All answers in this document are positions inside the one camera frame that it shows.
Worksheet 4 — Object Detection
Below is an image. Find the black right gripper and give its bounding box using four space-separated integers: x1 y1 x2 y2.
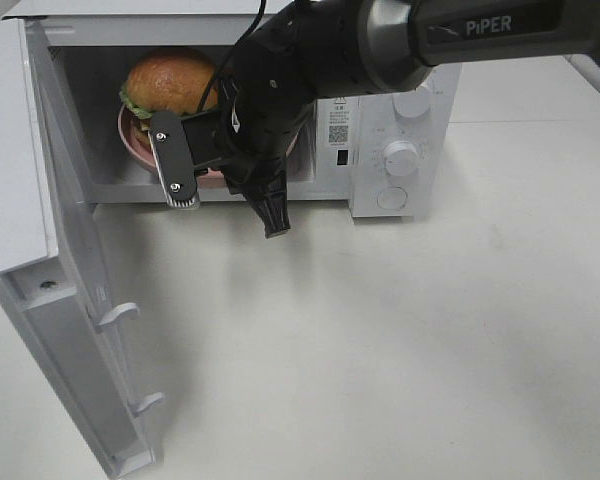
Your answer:
182 94 314 239

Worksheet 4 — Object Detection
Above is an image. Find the pink round plate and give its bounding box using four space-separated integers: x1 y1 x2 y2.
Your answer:
117 106 313 189

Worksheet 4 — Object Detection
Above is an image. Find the round white door button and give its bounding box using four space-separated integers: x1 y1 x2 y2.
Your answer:
377 186 408 211

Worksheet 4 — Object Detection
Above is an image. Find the toy hamburger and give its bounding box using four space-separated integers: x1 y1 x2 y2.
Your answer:
119 47 217 146

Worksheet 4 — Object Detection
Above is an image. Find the white microwave door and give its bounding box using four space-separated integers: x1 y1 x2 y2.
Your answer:
0 18 163 479

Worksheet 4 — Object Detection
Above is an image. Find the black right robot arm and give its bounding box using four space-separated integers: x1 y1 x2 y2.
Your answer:
167 1 600 236

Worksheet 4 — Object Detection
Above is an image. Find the white microwave oven body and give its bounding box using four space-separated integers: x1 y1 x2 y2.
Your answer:
9 1 461 218

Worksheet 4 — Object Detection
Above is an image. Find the lower white round knob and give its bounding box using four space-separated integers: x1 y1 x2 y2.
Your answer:
383 140 421 177

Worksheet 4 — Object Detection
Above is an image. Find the white round knob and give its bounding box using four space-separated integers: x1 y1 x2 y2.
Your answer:
383 140 421 177
392 85 431 120

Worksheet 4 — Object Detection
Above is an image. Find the upper white round knob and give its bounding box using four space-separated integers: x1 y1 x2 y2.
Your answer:
392 85 431 120

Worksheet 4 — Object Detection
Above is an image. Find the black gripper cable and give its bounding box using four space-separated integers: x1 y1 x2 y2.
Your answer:
197 0 311 116

